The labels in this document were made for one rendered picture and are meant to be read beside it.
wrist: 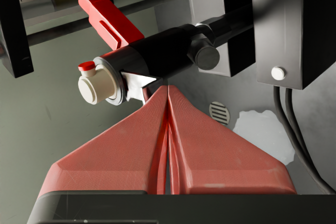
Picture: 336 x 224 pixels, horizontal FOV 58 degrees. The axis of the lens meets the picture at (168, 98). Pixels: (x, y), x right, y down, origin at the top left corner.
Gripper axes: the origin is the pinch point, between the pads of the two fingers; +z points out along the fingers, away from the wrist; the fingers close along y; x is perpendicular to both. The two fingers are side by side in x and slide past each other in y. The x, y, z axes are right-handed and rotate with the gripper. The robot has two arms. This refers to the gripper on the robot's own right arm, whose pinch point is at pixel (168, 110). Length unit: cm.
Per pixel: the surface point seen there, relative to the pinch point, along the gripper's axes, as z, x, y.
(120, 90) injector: 3.0, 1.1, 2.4
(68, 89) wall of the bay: 27.4, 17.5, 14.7
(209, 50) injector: 5.2, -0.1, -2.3
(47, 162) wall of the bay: 21.1, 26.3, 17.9
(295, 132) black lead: 6.6, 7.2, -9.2
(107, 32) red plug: 7.1, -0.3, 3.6
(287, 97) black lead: 9.4, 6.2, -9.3
